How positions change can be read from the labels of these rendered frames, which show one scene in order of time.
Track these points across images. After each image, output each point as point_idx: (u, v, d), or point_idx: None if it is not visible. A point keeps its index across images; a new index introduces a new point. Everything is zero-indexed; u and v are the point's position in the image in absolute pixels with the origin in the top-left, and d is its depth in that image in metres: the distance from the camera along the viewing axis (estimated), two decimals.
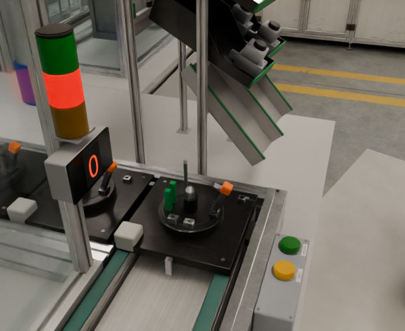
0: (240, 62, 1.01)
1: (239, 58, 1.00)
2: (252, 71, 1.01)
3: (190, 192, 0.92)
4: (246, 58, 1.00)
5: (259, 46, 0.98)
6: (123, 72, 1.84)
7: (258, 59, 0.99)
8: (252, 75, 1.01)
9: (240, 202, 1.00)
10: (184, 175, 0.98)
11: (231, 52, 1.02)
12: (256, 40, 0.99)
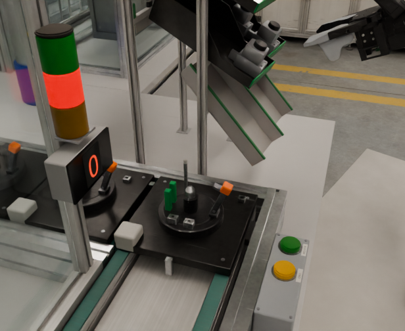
0: (240, 62, 1.01)
1: (239, 58, 1.00)
2: (252, 71, 1.01)
3: (190, 192, 0.92)
4: (246, 58, 1.00)
5: (259, 46, 0.98)
6: (123, 72, 1.84)
7: (258, 59, 0.99)
8: (252, 75, 1.01)
9: (240, 202, 1.00)
10: (184, 175, 0.98)
11: (231, 52, 1.02)
12: (256, 40, 0.99)
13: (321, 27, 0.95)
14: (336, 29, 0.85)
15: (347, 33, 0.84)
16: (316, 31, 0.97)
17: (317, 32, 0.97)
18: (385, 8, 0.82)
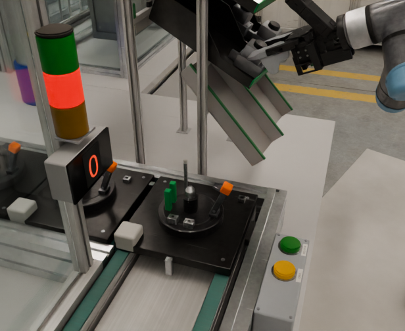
0: (240, 62, 1.01)
1: (239, 58, 1.00)
2: (252, 71, 1.01)
3: (190, 192, 0.92)
4: (246, 58, 1.00)
5: (259, 46, 0.98)
6: (123, 72, 1.84)
7: (258, 59, 0.99)
8: (252, 75, 1.01)
9: (240, 202, 1.00)
10: (184, 175, 0.98)
11: (231, 52, 1.02)
12: (256, 40, 0.99)
13: None
14: (272, 48, 0.93)
15: (281, 51, 0.92)
16: None
17: None
18: (316, 29, 0.90)
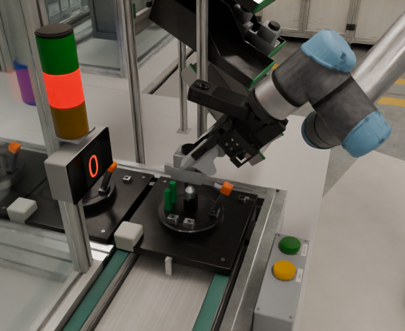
0: (177, 174, 0.88)
1: (173, 171, 0.88)
2: (192, 179, 0.88)
3: (190, 192, 0.92)
4: (180, 167, 0.87)
5: (187, 152, 0.86)
6: (123, 72, 1.84)
7: None
8: (194, 183, 0.88)
9: (240, 202, 1.00)
10: None
11: (165, 167, 0.91)
12: (183, 146, 0.87)
13: None
14: (196, 150, 0.81)
15: (206, 151, 0.80)
16: None
17: None
18: (231, 114, 0.77)
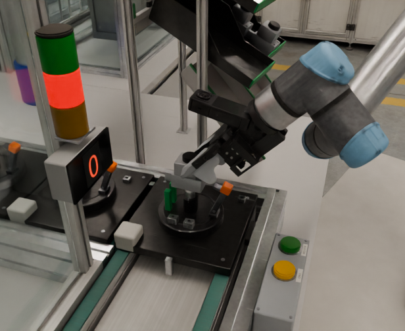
0: (177, 181, 0.90)
1: (174, 178, 0.89)
2: (192, 187, 0.89)
3: (190, 192, 0.92)
4: (181, 175, 0.88)
5: (188, 160, 0.87)
6: (123, 72, 1.84)
7: None
8: (194, 191, 0.89)
9: (240, 202, 1.00)
10: None
11: (166, 174, 0.92)
12: (183, 154, 0.88)
13: None
14: (196, 159, 0.82)
15: (206, 160, 0.81)
16: None
17: None
18: (231, 124, 0.78)
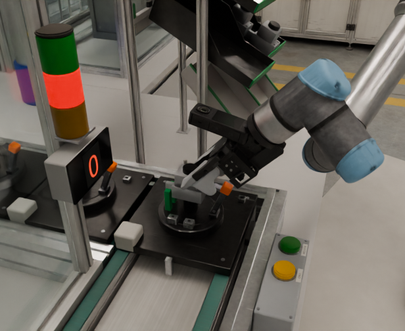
0: (177, 192, 0.91)
1: (175, 190, 0.91)
2: (192, 198, 0.91)
3: None
4: (181, 187, 0.90)
5: (188, 172, 0.88)
6: (123, 72, 1.84)
7: None
8: (194, 201, 0.91)
9: (240, 202, 1.00)
10: None
11: (166, 185, 0.93)
12: (183, 166, 0.89)
13: None
14: (196, 172, 0.83)
15: (206, 173, 0.82)
16: None
17: None
18: (231, 138, 0.80)
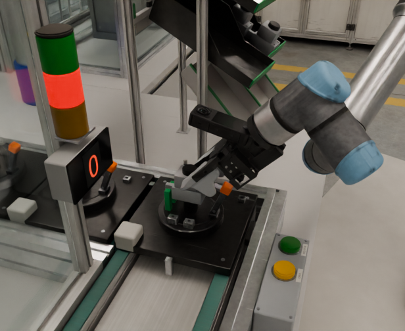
0: (177, 194, 0.91)
1: (175, 191, 0.91)
2: (192, 199, 0.91)
3: None
4: (181, 188, 0.90)
5: (187, 173, 0.89)
6: (123, 72, 1.84)
7: None
8: (194, 203, 0.91)
9: (240, 202, 1.00)
10: None
11: (166, 186, 0.93)
12: (183, 167, 0.90)
13: None
14: (196, 173, 0.83)
15: (206, 174, 0.82)
16: None
17: None
18: (231, 139, 0.80)
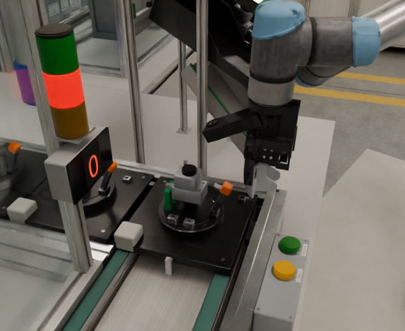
0: (177, 194, 0.91)
1: (175, 191, 0.91)
2: (192, 199, 0.91)
3: None
4: (181, 188, 0.90)
5: (187, 173, 0.89)
6: (123, 72, 1.84)
7: (192, 185, 0.89)
8: (195, 203, 0.91)
9: (240, 202, 1.00)
10: None
11: (166, 186, 0.94)
12: (183, 167, 0.90)
13: None
14: (243, 178, 0.82)
15: (250, 175, 0.80)
16: (250, 196, 0.88)
17: (252, 195, 0.88)
18: (246, 129, 0.78)
